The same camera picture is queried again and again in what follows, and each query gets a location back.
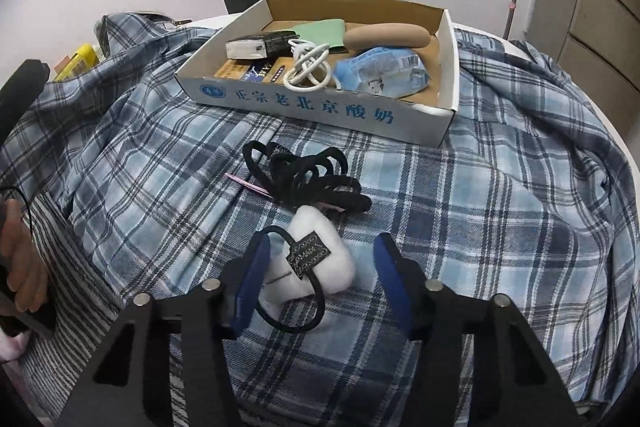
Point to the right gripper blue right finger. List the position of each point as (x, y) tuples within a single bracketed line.
[(403, 281)]

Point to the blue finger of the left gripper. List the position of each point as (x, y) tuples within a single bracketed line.
[(19, 92)]

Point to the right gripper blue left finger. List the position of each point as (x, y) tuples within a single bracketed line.
[(242, 279)]

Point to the black Face tissue pack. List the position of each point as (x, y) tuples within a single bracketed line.
[(259, 46)]

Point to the person's left hand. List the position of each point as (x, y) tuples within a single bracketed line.
[(28, 276)]

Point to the pink thin stick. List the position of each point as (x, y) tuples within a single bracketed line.
[(248, 185)]

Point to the blue plaid shirt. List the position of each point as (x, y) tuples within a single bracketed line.
[(128, 187)]

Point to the light blue tissue pack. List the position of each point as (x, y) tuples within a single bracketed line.
[(390, 72)]

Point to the yellow blue flat packet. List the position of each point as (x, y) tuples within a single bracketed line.
[(266, 70)]

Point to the gold refrigerator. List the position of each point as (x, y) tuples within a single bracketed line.
[(597, 43)]

